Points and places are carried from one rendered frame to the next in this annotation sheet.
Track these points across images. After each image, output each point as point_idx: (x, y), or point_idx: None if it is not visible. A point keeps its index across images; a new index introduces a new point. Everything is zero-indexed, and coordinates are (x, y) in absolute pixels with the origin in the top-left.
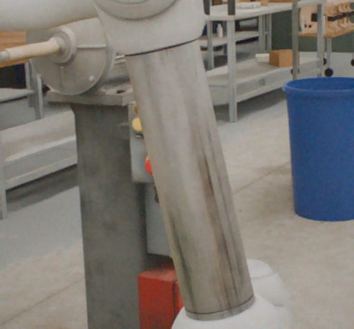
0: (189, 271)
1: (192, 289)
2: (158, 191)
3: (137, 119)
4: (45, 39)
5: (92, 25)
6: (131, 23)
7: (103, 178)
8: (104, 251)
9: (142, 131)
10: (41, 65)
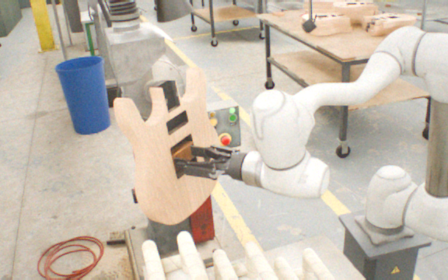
0: None
1: None
2: (446, 155)
3: (212, 119)
4: (143, 90)
5: (175, 75)
6: None
7: None
8: None
9: (215, 125)
10: (140, 106)
